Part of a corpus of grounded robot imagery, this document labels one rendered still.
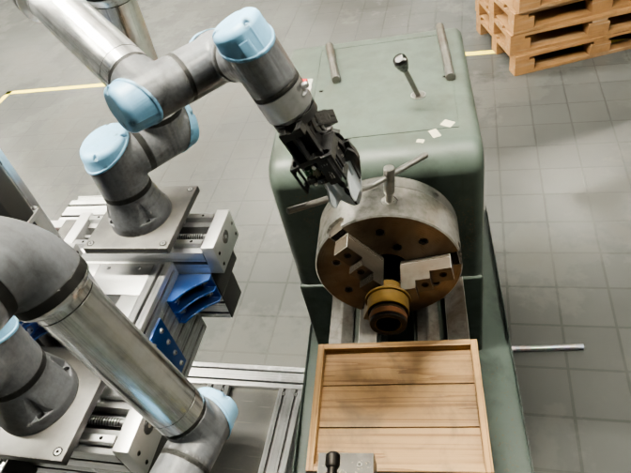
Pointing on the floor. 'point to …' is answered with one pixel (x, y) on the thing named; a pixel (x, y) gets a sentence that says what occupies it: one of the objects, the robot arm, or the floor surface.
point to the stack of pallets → (553, 29)
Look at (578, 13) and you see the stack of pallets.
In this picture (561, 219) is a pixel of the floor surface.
